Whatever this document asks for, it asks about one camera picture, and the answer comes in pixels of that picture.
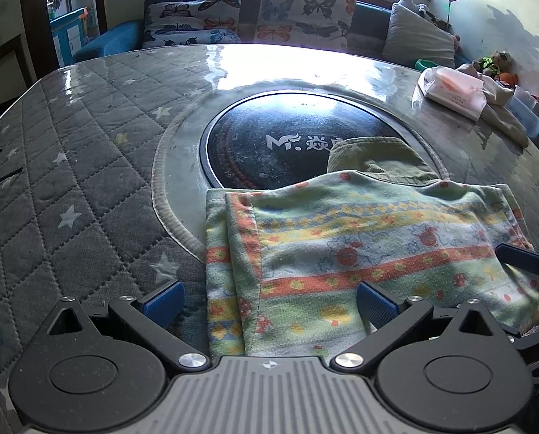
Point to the white tissue pack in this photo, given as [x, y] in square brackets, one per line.
[455, 88]

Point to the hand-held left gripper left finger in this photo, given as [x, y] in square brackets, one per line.
[163, 302]

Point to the white and grey soft toy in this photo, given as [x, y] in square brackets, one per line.
[421, 9]

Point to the blue cabinet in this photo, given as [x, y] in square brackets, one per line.
[70, 36]

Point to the blue plastic box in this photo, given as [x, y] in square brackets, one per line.
[529, 115]

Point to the round black cooktop plate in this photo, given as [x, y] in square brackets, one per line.
[251, 144]

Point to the dark wooden chair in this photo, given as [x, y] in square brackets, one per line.
[7, 72]

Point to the patchwork butterfly print cushion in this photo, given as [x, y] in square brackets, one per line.
[305, 16]

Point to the beige cloth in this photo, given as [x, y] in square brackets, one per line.
[504, 113]

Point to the green bowl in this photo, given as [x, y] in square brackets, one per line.
[425, 63]

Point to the white butterfly print cushion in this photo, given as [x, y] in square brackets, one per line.
[192, 18]

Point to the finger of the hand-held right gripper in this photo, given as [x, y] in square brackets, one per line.
[525, 257]

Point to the colourful striped patterned garment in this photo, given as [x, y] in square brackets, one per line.
[342, 244]

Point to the blue sofa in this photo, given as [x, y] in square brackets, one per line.
[111, 41]

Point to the grey pillow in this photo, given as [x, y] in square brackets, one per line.
[418, 40]

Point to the brown plush toy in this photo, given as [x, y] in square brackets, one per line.
[493, 65]

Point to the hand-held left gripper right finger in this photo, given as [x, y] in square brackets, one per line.
[375, 304]

